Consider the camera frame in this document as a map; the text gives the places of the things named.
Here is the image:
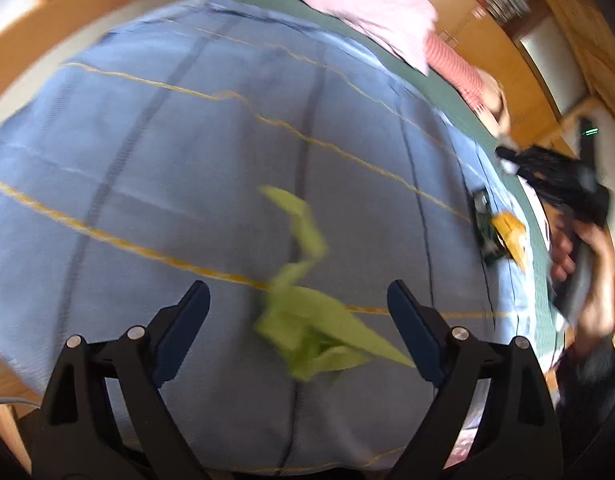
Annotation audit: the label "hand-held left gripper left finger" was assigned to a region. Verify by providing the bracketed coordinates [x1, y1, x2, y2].
[30, 280, 212, 480]

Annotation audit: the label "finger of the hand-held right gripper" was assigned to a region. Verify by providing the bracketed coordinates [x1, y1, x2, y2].
[495, 144, 544, 177]

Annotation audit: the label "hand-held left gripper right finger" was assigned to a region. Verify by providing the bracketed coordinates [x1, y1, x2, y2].
[386, 280, 564, 480]

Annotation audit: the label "green paper crane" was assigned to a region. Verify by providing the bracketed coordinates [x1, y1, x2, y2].
[254, 185, 418, 383]

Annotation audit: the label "person's right forearm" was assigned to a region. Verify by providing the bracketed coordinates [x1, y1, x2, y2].
[555, 332, 615, 441]

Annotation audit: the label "person's right hand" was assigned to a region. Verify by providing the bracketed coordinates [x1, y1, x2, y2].
[549, 217, 615, 338]

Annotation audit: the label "orange snack packet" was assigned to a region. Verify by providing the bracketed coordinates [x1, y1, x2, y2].
[490, 211, 529, 272]

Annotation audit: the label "dark green packet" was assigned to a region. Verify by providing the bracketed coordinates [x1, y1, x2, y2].
[470, 187, 508, 266]

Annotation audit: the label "plush doll in striped clothes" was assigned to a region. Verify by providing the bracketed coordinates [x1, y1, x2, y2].
[425, 30, 512, 138]

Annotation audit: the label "blue quilted cloth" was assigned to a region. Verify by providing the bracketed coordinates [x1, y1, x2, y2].
[0, 0, 553, 476]

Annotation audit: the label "pink blanket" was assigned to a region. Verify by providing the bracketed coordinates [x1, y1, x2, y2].
[292, 0, 438, 76]

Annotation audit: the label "wooden wall cabinets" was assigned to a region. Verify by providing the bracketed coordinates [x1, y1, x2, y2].
[432, 0, 615, 156]

